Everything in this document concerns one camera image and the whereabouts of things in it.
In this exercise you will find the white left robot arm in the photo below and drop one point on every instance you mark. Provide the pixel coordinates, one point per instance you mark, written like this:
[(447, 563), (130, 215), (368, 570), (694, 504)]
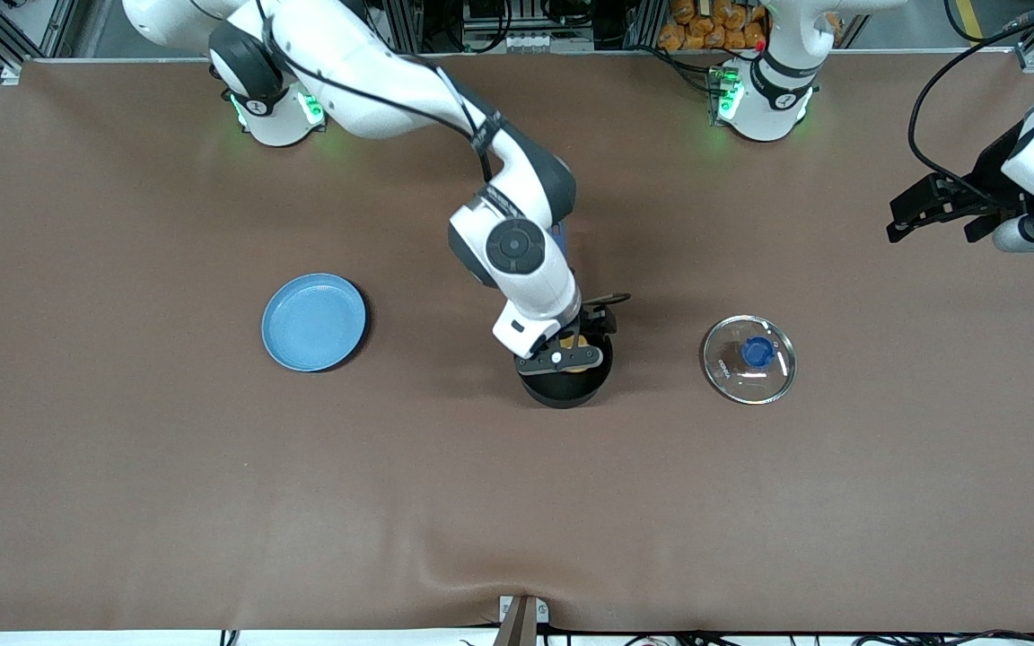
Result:
[(777, 108)]

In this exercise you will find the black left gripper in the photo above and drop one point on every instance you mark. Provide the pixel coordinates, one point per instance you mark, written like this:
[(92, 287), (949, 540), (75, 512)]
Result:
[(990, 173)]

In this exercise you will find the white power strip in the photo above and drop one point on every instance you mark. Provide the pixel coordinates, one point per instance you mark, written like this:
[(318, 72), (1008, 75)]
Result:
[(530, 41)]

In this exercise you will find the glass lid with blue knob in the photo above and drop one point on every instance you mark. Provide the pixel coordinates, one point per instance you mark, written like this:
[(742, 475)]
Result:
[(732, 377)]

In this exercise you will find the orange packaged items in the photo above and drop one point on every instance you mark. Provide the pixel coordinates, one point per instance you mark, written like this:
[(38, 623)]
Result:
[(714, 27)]

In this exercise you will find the blue round plate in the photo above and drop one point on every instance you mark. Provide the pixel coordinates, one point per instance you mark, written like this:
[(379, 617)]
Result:
[(312, 323)]

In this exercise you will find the yellow potato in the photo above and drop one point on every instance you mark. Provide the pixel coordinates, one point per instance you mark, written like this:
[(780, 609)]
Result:
[(568, 344)]

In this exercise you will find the metal bracket with brown post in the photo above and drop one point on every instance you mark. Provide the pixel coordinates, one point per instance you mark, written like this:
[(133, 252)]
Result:
[(521, 628)]

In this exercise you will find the brown table cover mat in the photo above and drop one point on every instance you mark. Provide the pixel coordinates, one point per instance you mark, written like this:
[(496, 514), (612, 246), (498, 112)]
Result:
[(481, 502)]

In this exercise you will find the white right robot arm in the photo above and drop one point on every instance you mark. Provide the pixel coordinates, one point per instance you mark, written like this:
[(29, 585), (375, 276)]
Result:
[(535, 287)]

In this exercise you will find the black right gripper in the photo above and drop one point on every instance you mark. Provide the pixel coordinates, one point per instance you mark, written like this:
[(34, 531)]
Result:
[(595, 322)]

